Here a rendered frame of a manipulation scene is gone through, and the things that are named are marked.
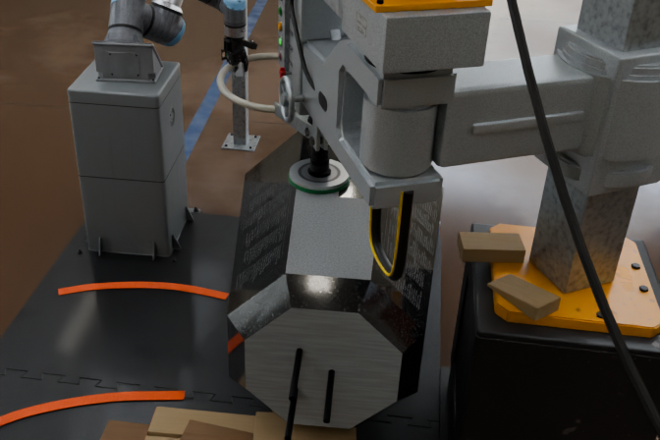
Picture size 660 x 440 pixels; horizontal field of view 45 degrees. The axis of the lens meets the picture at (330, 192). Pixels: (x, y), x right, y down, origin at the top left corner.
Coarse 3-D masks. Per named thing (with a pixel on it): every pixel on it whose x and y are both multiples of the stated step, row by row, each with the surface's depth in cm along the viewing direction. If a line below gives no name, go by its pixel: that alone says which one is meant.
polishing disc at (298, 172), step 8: (304, 160) 291; (296, 168) 286; (304, 168) 286; (336, 168) 287; (344, 168) 287; (296, 176) 281; (304, 176) 281; (328, 176) 282; (336, 176) 282; (344, 176) 282; (296, 184) 279; (304, 184) 277; (312, 184) 277; (320, 184) 277; (328, 184) 277; (336, 184) 278; (344, 184) 280
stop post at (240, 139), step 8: (232, 80) 464; (240, 80) 464; (232, 88) 467; (240, 88) 467; (240, 96) 469; (240, 112) 474; (240, 120) 477; (240, 128) 480; (232, 136) 495; (240, 136) 482; (248, 136) 496; (256, 136) 494; (224, 144) 484; (232, 144) 485; (240, 144) 485; (248, 144) 485; (256, 144) 487
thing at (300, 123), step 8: (280, 112) 305; (296, 112) 314; (296, 120) 283; (304, 120) 275; (296, 128) 284; (304, 128) 272; (304, 136) 274; (320, 136) 254; (312, 144) 253; (320, 144) 256
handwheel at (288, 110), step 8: (280, 80) 254; (288, 80) 248; (280, 88) 257; (288, 88) 246; (280, 96) 258; (288, 96) 248; (296, 96) 252; (280, 104) 258; (288, 104) 251; (288, 112) 254; (288, 120) 251
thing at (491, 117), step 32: (512, 64) 211; (544, 64) 212; (576, 64) 212; (480, 96) 198; (512, 96) 201; (544, 96) 204; (576, 96) 208; (640, 96) 205; (448, 128) 200; (480, 128) 201; (512, 128) 205; (576, 128) 213; (640, 128) 210; (448, 160) 205; (480, 160) 208; (608, 160) 217; (640, 160) 218
